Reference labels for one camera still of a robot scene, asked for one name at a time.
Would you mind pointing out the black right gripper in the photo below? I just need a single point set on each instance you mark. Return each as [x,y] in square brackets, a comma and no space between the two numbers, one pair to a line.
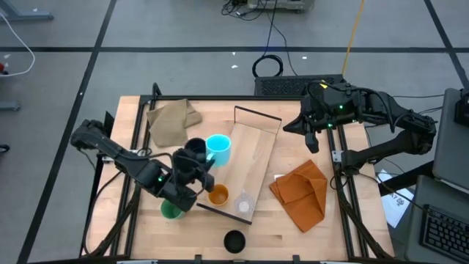
[326,117]

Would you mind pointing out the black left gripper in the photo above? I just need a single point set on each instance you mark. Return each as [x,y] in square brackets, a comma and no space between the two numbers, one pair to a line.
[181,194]

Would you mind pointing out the dark blue mug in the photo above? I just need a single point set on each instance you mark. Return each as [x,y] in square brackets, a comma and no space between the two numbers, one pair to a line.
[196,144]

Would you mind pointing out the teal mug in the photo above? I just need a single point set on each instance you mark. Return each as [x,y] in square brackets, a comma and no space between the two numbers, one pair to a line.
[218,143]

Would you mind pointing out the green cup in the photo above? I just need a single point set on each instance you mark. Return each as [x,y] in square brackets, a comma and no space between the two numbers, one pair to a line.
[169,213]

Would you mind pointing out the clear plastic cup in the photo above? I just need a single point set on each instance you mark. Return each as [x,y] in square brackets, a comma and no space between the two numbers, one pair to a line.
[244,205]

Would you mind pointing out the tall black cup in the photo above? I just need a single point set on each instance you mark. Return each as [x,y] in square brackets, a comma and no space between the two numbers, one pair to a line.
[234,242]

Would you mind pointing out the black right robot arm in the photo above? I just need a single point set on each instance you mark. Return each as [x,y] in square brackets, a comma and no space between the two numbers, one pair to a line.
[395,146]

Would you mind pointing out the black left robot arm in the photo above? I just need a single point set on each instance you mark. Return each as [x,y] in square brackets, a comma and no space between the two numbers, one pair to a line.
[110,146]

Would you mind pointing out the orange cup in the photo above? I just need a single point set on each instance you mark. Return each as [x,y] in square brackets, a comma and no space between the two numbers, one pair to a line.
[218,196]

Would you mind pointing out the tan cloth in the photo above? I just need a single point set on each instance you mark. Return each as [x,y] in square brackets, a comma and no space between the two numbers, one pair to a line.
[170,122]

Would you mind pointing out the black computer tower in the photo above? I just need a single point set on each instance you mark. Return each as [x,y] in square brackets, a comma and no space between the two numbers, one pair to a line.
[278,86]

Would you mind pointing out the small white card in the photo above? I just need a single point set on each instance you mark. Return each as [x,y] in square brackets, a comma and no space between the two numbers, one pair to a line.
[278,177]

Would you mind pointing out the wooden tray with black rim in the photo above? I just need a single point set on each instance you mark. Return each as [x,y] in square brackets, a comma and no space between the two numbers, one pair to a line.
[253,154]

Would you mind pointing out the orange cloth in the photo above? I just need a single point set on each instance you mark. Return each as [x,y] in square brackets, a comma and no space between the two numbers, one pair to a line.
[300,194]

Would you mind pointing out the white printed paper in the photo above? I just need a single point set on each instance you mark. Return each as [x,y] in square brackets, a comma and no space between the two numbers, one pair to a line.
[397,207]

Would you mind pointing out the grey equipment cart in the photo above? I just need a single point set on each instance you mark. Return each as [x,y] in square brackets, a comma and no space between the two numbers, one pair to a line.
[278,4]

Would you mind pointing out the grey monitor panel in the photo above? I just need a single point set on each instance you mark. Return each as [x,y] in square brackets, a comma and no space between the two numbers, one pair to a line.
[450,146]

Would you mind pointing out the black box device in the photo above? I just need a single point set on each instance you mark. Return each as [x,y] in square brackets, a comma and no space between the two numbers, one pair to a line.
[462,110]

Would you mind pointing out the grey laptop with black keyboard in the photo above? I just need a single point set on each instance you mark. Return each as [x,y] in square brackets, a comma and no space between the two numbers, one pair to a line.
[439,227]

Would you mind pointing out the black caster wheel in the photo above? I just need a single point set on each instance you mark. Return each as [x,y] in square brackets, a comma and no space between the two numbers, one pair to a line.
[3,148]

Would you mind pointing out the grey table foot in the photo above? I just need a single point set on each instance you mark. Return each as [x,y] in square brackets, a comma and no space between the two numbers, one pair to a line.
[9,106]
[25,15]

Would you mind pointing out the small red object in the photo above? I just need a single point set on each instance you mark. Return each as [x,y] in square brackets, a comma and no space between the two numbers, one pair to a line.
[3,67]

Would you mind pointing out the black aluminium table frame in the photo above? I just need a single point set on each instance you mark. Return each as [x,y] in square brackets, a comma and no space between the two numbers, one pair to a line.
[238,98]

